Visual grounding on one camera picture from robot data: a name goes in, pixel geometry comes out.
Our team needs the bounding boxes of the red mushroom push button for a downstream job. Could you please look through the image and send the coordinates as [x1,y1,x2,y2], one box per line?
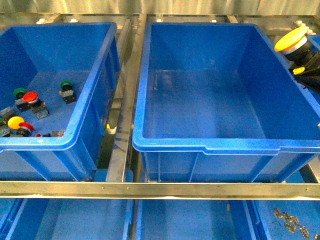
[22,91,50,120]

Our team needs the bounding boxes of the large yellow mushroom push button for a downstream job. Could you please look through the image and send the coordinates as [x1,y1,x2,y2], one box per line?
[274,26,320,77]

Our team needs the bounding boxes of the blue bin with buttons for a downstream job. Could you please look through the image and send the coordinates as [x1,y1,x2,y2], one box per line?
[0,22,121,181]

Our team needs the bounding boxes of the empty blue middle bin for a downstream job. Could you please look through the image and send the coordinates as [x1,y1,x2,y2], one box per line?
[132,22,320,183]

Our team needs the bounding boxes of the green push button pair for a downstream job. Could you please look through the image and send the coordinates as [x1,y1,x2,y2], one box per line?
[59,80,76,104]

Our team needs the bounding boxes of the lower blue bin middle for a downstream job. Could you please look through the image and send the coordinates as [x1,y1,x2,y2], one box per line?
[136,200,255,240]

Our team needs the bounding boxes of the red push button lower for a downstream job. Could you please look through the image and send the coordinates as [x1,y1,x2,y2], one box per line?
[16,122,35,137]

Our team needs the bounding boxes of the lower blue bin with parts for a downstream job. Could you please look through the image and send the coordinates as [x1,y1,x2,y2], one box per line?
[246,200,320,240]

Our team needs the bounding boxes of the yellow push button in bin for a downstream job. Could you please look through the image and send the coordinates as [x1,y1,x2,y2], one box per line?
[0,106,25,130]

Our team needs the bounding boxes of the green push button lower left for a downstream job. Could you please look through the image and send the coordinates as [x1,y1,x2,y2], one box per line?
[0,117,12,138]

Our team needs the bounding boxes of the small black metal parts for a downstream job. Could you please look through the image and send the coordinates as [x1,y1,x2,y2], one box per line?
[270,206,320,240]

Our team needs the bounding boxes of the lower blue bin left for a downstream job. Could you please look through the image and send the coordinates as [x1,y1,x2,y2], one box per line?
[0,198,133,240]

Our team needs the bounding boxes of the metal divider rail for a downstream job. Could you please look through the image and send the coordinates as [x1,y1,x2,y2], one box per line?
[106,14,147,183]

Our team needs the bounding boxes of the metal shelf front rail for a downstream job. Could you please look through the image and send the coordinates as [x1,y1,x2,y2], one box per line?
[0,181,320,201]

